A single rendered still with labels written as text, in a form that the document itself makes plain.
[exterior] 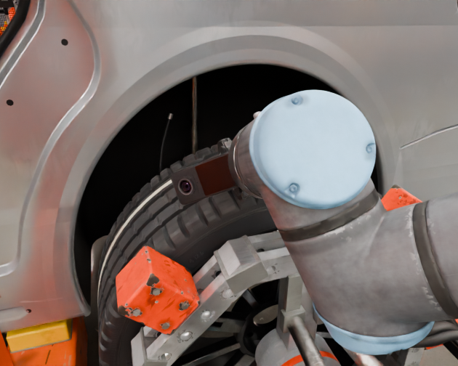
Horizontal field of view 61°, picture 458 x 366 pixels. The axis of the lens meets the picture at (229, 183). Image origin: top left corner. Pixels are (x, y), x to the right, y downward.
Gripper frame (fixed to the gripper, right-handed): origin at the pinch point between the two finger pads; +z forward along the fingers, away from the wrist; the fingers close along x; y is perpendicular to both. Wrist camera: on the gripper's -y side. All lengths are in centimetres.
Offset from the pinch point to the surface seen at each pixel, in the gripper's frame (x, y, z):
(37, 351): -25, -52, 35
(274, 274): -16.0, 0.2, -9.9
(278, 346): -30.8, -1.5, 0.5
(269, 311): -75, 15, 126
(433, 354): -109, 72, 93
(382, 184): -18, 43, 33
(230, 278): -13.7, -5.9, -11.5
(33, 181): 10.8, -33.7, 18.1
